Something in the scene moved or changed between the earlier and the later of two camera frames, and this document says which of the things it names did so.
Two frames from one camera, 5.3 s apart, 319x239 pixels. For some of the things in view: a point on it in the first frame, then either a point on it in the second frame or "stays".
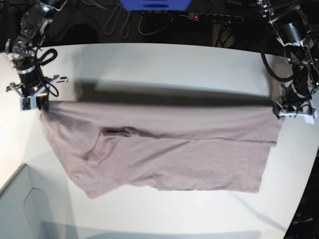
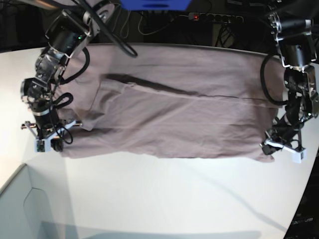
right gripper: [289, 103] -> [283, 134]
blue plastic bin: [155, 5] stays
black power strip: [207, 17] stays
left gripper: [34, 83] -> [48, 126]
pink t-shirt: [111, 148] -> [171, 100]
